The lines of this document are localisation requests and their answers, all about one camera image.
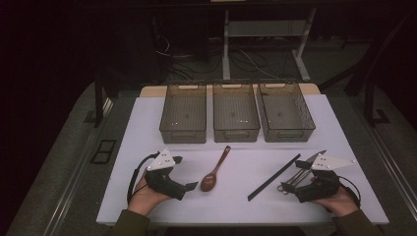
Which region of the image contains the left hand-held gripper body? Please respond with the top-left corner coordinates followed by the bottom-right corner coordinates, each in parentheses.
top-left (145, 147), bottom-right (187, 202)

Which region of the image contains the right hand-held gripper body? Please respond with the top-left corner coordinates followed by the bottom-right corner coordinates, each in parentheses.
top-left (294, 153), bottom-right (358, 204)

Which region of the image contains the black chopstick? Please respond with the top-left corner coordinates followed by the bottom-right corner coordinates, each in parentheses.
top-left (247, 152), bottom-right (301, 201)
top-left (248, 153), bottom-right (302, 202)

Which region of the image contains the brown wooden spoon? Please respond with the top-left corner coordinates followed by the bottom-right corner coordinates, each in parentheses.
top-left (200, 145), bottom-right (232, 193)

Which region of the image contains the smoky clear plastic bin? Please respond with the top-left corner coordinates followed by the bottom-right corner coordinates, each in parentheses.
top-left (258, 80), bottom-right (317, 144)
top-left (211, 81), bottom-right (262, 144)
top-left (158, 82), bottom-right (208, 145)

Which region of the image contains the person's right hand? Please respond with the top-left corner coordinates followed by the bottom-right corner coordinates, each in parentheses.
top-left (311, 188), bottom-right (361, 218)

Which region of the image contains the person's left hand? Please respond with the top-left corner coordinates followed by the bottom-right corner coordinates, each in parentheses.
top-left (127, 176), bottom-right (174, 217)

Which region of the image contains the white table cover sheet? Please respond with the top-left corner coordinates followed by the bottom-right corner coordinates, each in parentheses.
top-left (95, 93), bottom-right (390, 226)

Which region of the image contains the black metal stand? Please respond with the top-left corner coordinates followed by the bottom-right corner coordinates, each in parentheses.
top-left (363, 75), bottom-right (391, 128)

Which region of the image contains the white metal stand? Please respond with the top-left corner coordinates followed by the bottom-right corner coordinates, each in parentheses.
top-left (221, 7), bottom-right (318, 83)

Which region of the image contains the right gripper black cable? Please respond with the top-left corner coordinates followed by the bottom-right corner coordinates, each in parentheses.
top-left (337, 175), bottom-right (363, 209)

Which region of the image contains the metal floor rail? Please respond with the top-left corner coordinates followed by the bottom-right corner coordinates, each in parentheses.
top-left (368, 126), bottom-right (417, 212)
top-left (42, 97), bottom-right (114, 236)

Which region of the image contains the black floor cable bundle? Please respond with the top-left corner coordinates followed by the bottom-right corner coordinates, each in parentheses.
top-left (156, 34), bottom-right (224, 82)

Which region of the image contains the white floor cable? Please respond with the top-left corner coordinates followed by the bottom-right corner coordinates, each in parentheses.
top-left (238, 48), bottom-right (280, 80)

